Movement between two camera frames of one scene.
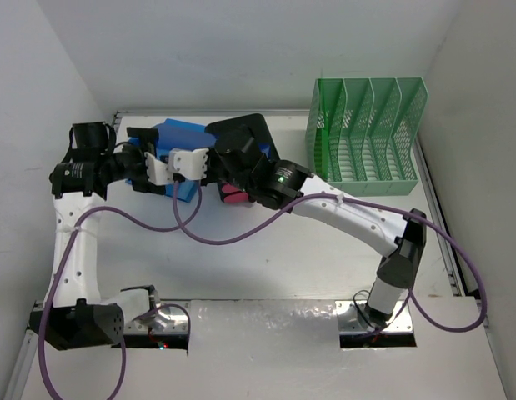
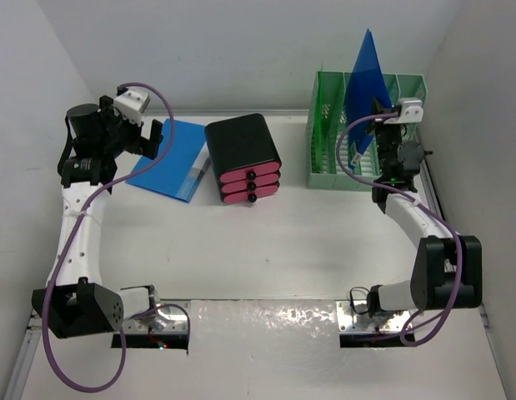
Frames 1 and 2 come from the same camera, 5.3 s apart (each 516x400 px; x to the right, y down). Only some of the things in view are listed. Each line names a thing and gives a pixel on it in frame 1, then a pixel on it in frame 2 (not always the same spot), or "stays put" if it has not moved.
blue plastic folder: x=173 y=134 to x=366 y=84
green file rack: x=363 y=134 stays put
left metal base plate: x=162 y=317 stays put
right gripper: x=210 y=174 to x=380 y=108
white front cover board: x=279 y=349 stays put
